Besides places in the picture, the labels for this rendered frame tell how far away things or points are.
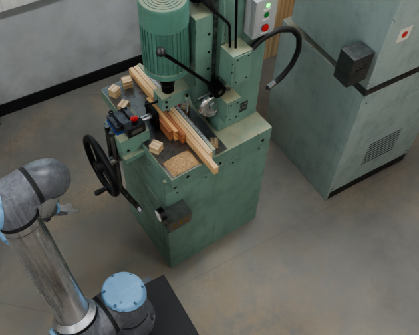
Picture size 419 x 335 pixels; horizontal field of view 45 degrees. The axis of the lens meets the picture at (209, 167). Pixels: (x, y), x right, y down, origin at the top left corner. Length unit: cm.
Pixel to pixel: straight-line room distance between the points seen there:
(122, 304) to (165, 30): 93
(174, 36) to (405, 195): 196
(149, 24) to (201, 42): 24
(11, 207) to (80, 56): 222
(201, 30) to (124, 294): 97
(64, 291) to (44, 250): 18
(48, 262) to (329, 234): 183
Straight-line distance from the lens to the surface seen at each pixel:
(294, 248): 292
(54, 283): 163
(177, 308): 208
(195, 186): 228
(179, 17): 177
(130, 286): 183
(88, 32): 346
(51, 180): 146
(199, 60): 197
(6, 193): 143
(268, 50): 384
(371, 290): 291
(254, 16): 187
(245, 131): 230
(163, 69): 190
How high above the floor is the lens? 254
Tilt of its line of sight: 53 degrees down
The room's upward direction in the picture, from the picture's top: 3 degrees clockwise
